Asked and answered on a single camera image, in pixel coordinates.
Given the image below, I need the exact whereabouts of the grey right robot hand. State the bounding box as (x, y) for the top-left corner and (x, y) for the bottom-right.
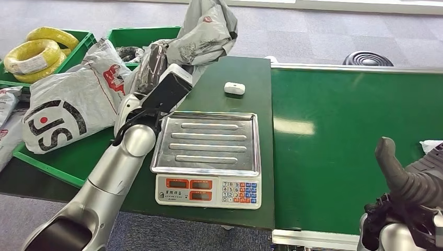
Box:
(375, 136), (443, 209)

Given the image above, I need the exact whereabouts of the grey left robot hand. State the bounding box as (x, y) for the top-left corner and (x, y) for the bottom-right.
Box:
(136, 41), (171, 95)

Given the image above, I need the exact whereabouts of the grey plastic mail package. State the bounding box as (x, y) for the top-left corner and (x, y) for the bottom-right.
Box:
(138, 0), (239, 88)

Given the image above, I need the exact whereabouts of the white plastic package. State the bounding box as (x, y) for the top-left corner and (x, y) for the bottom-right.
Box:
(419, 140), (443, 155)

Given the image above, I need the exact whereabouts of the large grey package black logo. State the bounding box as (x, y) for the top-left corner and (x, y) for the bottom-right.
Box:
(21, 37), (139, 155)

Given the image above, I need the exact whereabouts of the steel scale weighing pan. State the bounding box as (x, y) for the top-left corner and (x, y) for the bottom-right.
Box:
(150, 111), (261, 177)

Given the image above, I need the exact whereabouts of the large shallow green plastic basket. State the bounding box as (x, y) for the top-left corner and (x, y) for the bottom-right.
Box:
(13, 116), (119, 189)

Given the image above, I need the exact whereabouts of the white electronic weighing scale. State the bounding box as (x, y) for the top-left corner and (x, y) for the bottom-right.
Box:
(150, 111), (262, 210)

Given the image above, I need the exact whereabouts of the small grey plastic package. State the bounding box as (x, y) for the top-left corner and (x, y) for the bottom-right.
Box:
(0, 86), (24, 128)

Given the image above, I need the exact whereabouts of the flat grey plastic package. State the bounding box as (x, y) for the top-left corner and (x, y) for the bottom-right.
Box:
(0, 109), (28, 171)

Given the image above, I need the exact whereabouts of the green bin with wrapped coils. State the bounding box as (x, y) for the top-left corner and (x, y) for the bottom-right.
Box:
(105, 26), (182, 72)

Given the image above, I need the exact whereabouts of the green bin with yellow coils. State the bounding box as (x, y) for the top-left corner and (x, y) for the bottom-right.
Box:
(0, 29), (98, 87)

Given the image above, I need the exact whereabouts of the dark green work table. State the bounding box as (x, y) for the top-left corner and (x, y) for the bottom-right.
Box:
(0, 55), (276, 231)

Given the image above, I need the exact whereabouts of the small white rounded case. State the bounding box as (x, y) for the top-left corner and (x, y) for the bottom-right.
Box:
(223, 82), (246, 96)

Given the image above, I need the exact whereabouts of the green conveyor belt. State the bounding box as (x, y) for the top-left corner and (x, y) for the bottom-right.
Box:
(271, 63), (443, 251)

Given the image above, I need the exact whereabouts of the black ribbed round object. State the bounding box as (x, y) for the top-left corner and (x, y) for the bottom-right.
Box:
(342, 51), (394, 67)

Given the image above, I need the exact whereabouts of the dark wrapped wire coil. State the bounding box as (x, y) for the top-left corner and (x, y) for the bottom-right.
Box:
(115, 45), (145, 64)

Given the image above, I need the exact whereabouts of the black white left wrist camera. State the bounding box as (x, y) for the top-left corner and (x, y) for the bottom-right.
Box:
(141, 63), (193, 116)

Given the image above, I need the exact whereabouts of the yellow wire coil with label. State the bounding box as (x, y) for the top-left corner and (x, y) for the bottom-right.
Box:
(3, 39), (62, 75)

